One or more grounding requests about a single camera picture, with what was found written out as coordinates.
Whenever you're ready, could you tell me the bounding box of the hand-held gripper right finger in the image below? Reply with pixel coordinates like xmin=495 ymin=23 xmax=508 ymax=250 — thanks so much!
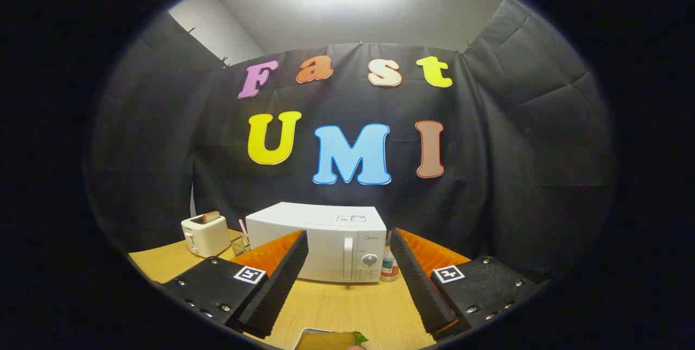
xmin=390 ymin=228 xmax=549 ymax=341

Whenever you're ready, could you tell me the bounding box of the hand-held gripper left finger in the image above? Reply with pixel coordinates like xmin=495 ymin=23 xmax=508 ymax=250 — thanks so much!
xmin=160 ymin=229 xmax=309 ymax=340

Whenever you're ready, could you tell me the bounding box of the white microwave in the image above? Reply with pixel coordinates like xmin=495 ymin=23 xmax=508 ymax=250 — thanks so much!
xmin=245 ymin=202 xmax=388 ymax=284

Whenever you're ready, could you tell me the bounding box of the brown bread lettuce sandwich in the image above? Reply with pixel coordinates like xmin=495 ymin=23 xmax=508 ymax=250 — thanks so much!
xmin=304 ymin=330 xmax=370 ymax=350

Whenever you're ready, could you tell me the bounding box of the clear plastic bottle red label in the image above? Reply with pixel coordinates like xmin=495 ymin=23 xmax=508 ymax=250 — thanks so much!
xmin=380 ymin=231 xmax=400 ymax=283

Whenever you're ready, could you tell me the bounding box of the white plate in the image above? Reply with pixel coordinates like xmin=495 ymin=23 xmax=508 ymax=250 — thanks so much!
xmin=293 ymin=328 xmax=332 ymax=350

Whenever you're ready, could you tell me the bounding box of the cream toaster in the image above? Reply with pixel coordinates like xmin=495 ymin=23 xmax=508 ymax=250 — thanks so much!
xmin=181 ymin=212 xmax=232 ymax=258

